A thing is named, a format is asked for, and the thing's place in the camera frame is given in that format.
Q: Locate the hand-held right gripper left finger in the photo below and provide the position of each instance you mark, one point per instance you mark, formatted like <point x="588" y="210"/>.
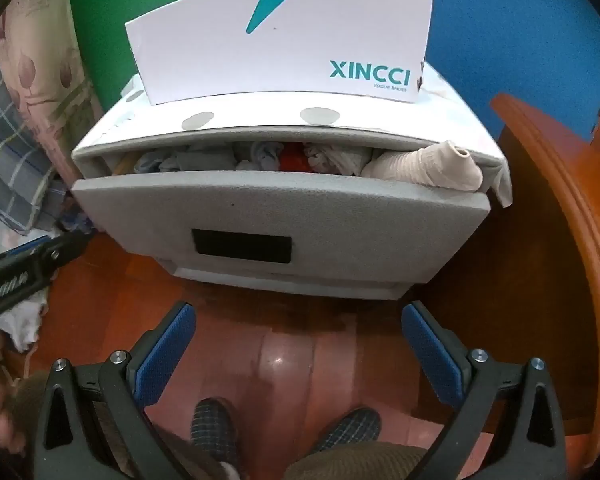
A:
<point x="165" y="355"/>

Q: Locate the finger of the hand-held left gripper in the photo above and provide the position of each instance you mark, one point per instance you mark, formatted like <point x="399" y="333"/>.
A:
<point x="25" y="254"/>
<point x="67" y="250"/>

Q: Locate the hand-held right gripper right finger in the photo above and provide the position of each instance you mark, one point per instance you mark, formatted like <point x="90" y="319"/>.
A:
<point x="432" y="355"/>

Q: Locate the beige sock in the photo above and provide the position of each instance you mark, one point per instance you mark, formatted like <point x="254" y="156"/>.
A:
<point x="420" y="167"/>

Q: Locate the blue sock with floral trim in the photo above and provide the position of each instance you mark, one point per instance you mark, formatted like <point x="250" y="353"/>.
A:
<point x="260" y="157"/>

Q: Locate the white striped cloth bundle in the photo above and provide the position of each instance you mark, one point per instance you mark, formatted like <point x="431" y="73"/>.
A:
<point x="335" y="160"/>

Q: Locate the red embroidered sock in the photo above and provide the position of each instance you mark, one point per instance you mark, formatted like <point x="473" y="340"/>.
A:
<point x="291" y="160"/>

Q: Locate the white shoe box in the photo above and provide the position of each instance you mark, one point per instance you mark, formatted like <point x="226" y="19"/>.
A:
<point x="280" y="50"/>

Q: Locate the person's left hand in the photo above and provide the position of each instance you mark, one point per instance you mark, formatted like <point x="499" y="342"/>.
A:
<point x="0" y="410"/>

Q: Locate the white printed bedsheet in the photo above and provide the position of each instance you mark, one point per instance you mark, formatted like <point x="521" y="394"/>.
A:
<point x="15" y="320"/>

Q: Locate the dark blue printed bag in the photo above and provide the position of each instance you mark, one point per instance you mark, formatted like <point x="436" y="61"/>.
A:
<point x="77" y="220"/>

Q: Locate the dark plaid slipper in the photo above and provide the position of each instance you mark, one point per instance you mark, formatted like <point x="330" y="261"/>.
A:
<point x="350" y="430"/>
<point x="212" y="430"/>

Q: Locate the grey plaid blanket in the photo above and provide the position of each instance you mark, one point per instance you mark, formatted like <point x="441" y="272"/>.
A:
<point x="10" y="150"/>

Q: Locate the grey padded nightstand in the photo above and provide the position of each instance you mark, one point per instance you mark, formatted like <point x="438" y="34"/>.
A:
<point x="290" y="285"/>

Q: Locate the orange wooden furniture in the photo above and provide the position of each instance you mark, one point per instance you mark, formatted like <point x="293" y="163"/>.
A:
<point x="580" y="260"/>

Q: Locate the white patterned cover cloth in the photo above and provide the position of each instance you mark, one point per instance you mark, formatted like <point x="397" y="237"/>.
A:
<point x="380" y="120"/>

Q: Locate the blue foam mat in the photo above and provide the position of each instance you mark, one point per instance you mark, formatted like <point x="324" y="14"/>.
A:
<point x="505" y="35"/>

